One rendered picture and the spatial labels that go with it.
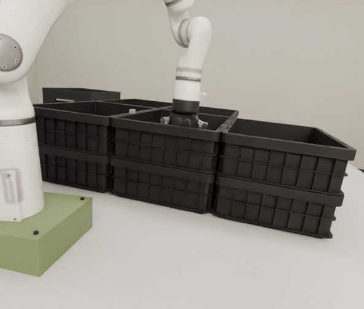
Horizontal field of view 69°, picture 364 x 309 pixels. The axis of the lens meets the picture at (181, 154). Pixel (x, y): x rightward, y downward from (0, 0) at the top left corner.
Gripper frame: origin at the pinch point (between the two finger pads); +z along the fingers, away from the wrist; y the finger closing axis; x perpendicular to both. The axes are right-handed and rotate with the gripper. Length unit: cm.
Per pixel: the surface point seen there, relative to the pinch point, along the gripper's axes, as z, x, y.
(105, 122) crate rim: -6.1, -8.3, -19.5
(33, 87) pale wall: 10, 307, -334
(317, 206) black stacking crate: 6.7, -8.1, 36.3
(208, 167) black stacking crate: 1.6, -7.8, 9.4
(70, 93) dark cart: -2, 125, -129
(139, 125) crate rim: -6.6, -8.8, -9.7
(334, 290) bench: 15.2, -26.2, 37.0
